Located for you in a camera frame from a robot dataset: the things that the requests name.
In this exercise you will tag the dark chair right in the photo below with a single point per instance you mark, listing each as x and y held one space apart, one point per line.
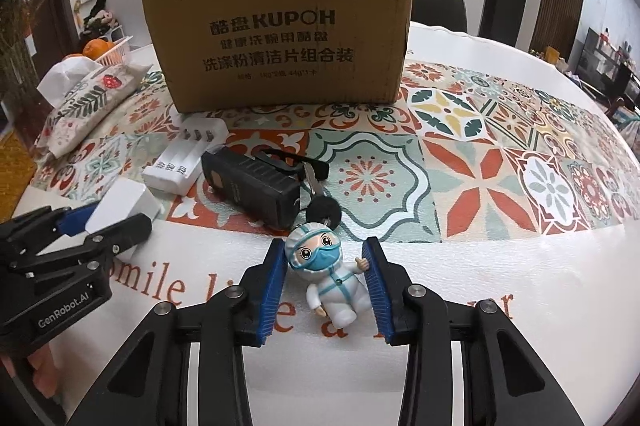
450 14

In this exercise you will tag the floral tissue pouch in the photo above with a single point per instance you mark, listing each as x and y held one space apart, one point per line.
81 93

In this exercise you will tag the cardboard box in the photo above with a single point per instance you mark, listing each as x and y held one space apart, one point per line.
239 53

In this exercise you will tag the medic figurine keychain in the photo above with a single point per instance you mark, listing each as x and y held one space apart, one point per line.
334 289

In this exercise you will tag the TV console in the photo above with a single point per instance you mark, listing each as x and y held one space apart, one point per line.
603 71

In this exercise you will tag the white battery charger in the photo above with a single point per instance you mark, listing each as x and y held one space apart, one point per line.
179 166

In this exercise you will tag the orange fruit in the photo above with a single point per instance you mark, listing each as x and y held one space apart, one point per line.
95 48

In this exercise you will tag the white fruit basket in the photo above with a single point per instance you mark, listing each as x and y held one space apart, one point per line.
118 54

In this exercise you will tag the black walkie-talkie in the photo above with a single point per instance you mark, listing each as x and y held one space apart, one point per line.
265 185

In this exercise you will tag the patterned table runner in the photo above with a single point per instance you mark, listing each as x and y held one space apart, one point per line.
461 155

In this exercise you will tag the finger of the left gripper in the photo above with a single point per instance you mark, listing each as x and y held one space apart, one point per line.
65 250
41 227

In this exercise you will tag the white power adapter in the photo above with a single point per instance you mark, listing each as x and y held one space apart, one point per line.
125 198

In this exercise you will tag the person's left hand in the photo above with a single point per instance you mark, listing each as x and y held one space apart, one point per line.
44 372

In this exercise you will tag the white shoe rack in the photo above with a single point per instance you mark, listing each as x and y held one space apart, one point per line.
100 24

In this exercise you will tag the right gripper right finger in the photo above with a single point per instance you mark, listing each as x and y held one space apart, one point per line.
504 381

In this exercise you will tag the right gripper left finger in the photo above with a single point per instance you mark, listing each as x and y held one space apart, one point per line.
146 382

